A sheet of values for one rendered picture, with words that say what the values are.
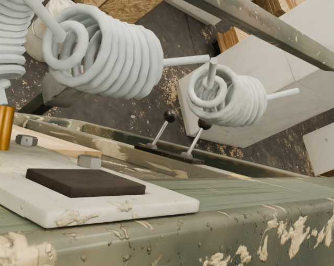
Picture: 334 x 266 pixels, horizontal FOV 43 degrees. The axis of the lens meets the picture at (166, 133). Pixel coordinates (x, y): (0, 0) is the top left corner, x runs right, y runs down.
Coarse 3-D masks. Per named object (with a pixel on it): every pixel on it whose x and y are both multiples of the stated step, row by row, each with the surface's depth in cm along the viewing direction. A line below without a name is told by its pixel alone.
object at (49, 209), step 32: (0, 0) 26; (0, 32) 28; (0, 64) 31; (0, 96) 29; (0, 128) 29; (0, 160) 25; (32, 160) 27; (64, 160) 29; (96, 160) 28; (0, 192) 19; (32, 192) 19; (160, 192) 24; (64, 224) 17
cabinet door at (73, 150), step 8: (16, 128) 130; (24, 128) 135; (40, 136) 121; (48, 136) 124; (40, 144) 106; (48, 144) 109; (56, 144) 112; (64, 144) 112; (72, 144) 115; (64, 152) 102; (72, 152) 104; (80, 152) 105; (88, 152) 107; (96, 152) 109
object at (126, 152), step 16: (32, 128) 145; (48, 128) 139; (64, 128) 136; (80, 144) 127; (96, 144) 123; (112, 144) 118; (128, 160) 113; (144, 160) 110; (160, 160) 106; (176, 160) 103; (176, 176) 102; (192, 176) 99; (208, 176) 96; (224, 176) 94
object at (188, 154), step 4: (200, 120) 106; (200, 124) 106; (204, 124) 106; (208, 124) 106; (212, 124) 107; (200, 128) 106; (204, 128) 106; (208, 128) 107; (200, 132) 106; (196, 136) 106; (196, 140) 105; (192, 144) 105; (188, 148) 105; (192, 148) 104; (184, 152) 104; (188, 152) 104; (184, 156) 103; (188, 156) 103; (192, 156) 104
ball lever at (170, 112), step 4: (164, 112) 115; (168, 112) 114; (172, 112) 114; (164, 116) 114; (168, 116) 113; (172, 116) 114; (176, 116) 115; (168, 120) 114; (172, 120) 114; (164, 124) 114; (160, 128) 114; (164, 128) 114; (160, 132) 113; (156, 136) 113; (156, 140) 112; (148, 144) 112; (152, 144) 111; (152, 148) 110; (156, 148) 112
